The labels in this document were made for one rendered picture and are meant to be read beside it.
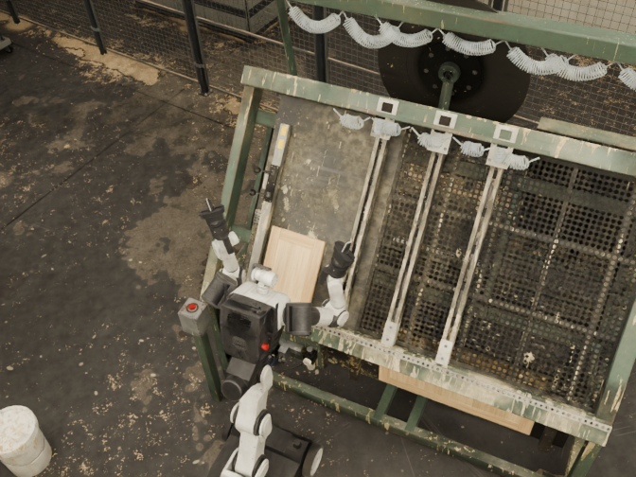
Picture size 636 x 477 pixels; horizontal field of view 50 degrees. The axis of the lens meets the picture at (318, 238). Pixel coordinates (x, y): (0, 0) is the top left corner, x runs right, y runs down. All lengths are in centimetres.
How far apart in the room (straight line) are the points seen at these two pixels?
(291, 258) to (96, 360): 178
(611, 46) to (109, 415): 350
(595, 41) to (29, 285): 412
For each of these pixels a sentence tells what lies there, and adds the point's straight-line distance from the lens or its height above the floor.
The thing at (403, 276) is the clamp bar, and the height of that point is 119.
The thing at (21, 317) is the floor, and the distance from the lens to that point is 529.
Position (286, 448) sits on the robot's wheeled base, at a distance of 401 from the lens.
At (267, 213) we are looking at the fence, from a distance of 363.
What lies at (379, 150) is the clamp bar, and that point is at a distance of 341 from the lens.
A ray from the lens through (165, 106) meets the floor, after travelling 680.
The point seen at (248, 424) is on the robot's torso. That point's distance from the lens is 358.
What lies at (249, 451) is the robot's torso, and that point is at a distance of 379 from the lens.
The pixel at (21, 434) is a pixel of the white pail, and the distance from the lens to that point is 425.
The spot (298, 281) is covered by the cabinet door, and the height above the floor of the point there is 101.
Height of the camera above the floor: 379
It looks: 47 degrees down
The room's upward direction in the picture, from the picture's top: 4 degrees counter-clockwise
